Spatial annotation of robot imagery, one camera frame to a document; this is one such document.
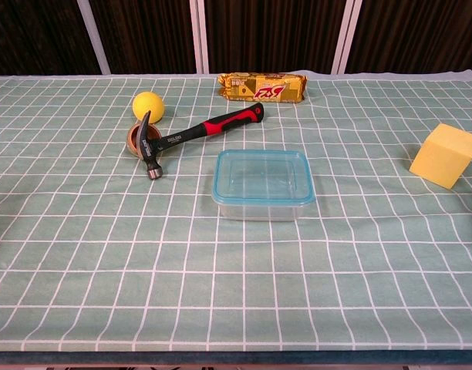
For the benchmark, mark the blue translucent lid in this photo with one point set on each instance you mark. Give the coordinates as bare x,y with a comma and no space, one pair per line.
263,177

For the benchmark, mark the clear plastic container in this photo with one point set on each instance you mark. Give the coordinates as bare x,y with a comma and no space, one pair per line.
259,214

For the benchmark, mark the black red claw hammer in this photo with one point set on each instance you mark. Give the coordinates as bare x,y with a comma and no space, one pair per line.
220,124

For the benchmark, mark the gold cracker packet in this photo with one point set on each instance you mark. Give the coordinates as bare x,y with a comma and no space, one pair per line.
259,88

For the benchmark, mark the brown tape roll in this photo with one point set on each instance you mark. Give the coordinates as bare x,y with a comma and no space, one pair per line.
132,141

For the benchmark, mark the yellow ball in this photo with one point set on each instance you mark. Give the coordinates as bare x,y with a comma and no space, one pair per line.
148,106

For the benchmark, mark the green checked tablecloth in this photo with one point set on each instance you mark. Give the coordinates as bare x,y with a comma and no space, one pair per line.
105,239

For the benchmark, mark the dark folding screen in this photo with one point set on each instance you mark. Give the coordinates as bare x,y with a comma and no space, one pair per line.
270,34

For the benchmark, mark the yellow sponge block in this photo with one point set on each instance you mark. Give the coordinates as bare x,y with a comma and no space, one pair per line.
440,158

